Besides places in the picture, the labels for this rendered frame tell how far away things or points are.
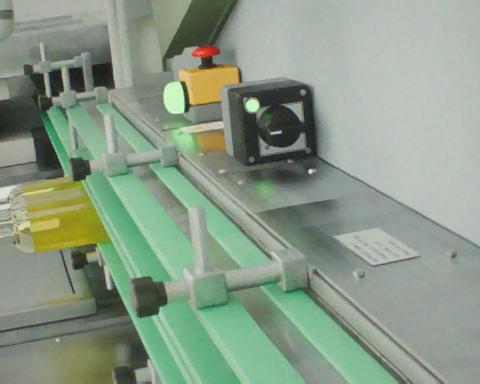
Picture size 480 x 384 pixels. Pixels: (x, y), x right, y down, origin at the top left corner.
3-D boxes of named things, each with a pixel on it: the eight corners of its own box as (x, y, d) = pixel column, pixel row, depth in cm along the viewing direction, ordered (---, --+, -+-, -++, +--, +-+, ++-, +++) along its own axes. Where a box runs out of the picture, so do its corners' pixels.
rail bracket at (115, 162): (176, 160, 115) (70, 177, 112) (169, 101, 113) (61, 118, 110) (183, 166, 111) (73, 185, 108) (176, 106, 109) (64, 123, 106)
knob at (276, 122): (299, 143, 101) (310, 149, 98) (259, 149, 100) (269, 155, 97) (295, 102, 100) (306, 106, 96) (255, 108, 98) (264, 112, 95)
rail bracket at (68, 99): (112, 149, 173) (46, 160, 170) (101, 60, 169) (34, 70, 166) (114, 152, 170) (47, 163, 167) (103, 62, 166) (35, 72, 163)
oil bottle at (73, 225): (146, 225, 148) (14, 247, 143) (141, 191, 147) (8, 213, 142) (152, 234, 143) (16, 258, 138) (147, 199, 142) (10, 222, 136)
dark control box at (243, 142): (295, 142, 109) (225, 153, 107) (289, 75, 107) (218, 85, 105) (319, 156, 102) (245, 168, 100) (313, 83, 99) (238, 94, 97)
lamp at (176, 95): (184, 110, 132) (163, 113, 131) (180, 78, 130) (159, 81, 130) (191, 114, 127) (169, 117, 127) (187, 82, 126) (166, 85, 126)
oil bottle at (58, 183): (128, 197, 164) (10, 217, 159) (124, 166, 163) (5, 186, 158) (133, 204, 159) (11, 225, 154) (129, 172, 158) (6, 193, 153)
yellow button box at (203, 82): (233, 109, 135) (183, 117, 133) (227, 58, 133) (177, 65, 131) (246, 116, 128) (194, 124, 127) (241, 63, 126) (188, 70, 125)
